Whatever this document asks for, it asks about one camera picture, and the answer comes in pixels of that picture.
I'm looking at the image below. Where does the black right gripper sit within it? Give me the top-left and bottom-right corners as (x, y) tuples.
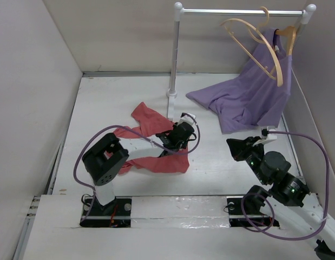
(226, 135), (267, 184)

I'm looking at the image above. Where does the red t shirt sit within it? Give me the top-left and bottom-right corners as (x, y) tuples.
(114, 102), (189, 174)

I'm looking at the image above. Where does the light wooden hanger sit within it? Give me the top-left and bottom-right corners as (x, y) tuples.
(220, 6), (284, 87)

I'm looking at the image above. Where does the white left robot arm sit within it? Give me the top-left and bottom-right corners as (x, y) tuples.
(80, 121), (200, 216)

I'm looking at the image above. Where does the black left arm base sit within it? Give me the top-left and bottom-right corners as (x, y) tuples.
(80, 194), (132, 228)

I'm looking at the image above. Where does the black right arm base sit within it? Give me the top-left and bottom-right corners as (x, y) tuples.
(224, 196), (272, 231)

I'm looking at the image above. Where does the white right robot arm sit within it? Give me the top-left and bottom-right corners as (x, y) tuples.
(226, 135), (335, 259)

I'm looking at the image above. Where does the purple t shirt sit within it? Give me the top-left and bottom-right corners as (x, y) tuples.
(186, 29), (292, 134)

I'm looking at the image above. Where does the orange wooden hanger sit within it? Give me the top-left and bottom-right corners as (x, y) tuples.
(275, 26), (297, 56)

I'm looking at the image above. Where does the white metal clothes rack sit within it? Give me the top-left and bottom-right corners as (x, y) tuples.
(166, 2), (317, 120)

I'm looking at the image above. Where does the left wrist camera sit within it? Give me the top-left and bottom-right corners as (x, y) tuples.
(178, 113), (196, 126)

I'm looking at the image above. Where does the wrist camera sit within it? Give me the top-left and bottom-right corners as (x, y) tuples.
(178, 113), (196, 126)
(255, 126), (278, 145)

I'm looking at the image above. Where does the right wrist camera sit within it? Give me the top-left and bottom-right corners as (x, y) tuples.
(255, 126), (278, 145)

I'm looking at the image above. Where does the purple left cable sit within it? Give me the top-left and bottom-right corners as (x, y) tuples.
(73, 113), (203, 220)

